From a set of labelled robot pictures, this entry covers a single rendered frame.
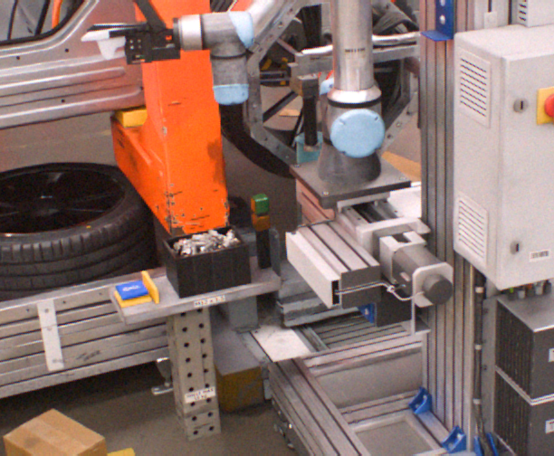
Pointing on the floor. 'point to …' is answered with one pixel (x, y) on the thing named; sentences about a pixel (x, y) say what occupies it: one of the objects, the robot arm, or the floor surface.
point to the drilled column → (194, 373)
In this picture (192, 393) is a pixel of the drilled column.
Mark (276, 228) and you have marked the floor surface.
